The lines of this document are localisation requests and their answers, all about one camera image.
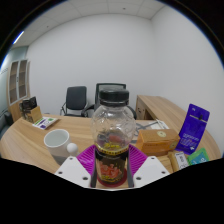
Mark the purple standing pouch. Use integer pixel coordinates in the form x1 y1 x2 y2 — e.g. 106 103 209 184
175 103 211 155

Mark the black office chair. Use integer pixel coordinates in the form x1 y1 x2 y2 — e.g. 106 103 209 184
59 85 88 117

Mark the white and grey mug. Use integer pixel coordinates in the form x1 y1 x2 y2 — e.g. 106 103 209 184
43 128 79 166

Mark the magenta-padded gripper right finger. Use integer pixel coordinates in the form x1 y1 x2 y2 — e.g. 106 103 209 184
126 144 170 189

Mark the wooden cabinet shelf unit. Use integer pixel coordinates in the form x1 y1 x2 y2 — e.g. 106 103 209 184
6 58 31 123

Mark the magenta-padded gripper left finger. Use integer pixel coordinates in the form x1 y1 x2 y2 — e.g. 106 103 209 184
54 144 98 189

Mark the dark padded armchair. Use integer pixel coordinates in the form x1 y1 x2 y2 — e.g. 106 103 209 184
0 111 14 138

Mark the ceiling light panel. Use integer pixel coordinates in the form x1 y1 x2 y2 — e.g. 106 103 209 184
12 30 25 46

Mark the clear bottle with black cap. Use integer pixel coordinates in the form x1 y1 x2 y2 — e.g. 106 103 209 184
90 87 137 187

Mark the small golden-brown packet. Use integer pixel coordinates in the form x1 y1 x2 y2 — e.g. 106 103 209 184
167 150 190 173

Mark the grey mesh office chair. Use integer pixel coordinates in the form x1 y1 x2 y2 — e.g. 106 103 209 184
81 82 138 120

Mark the white green purple leaflet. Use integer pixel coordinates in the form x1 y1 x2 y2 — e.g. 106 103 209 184
32 116 59 130

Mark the orange-brown wooden box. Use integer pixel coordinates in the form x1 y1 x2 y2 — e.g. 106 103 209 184
134 128 181 157

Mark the brown box with dark packs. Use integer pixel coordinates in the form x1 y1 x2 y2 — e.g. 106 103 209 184
19 96 44 124

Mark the white paper with grey print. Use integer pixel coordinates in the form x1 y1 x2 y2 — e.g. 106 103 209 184
134 119 170 132

